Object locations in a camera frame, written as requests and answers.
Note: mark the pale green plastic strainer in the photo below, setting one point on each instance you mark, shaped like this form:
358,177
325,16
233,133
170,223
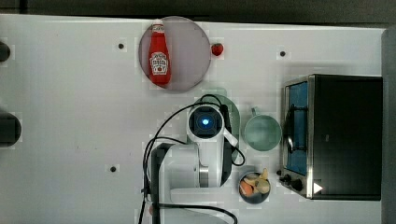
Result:
234,115

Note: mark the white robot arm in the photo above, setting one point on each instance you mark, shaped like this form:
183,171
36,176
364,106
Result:
204,162

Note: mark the red ketchup bottle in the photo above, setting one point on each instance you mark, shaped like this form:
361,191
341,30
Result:
158,55

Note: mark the round grey plate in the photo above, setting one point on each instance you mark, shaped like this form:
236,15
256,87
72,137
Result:
190,53

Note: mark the red toy strawberry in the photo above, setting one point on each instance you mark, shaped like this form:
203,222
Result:
217,49

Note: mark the pale green mug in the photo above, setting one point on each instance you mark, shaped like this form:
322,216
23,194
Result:
262,132

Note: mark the dark bowl with toy food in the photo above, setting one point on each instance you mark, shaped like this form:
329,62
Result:
254,187

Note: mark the black steel toaster oven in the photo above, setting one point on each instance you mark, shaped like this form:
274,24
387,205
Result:
332,137

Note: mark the black cylinder post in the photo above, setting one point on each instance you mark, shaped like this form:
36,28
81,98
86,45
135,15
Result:
10,129

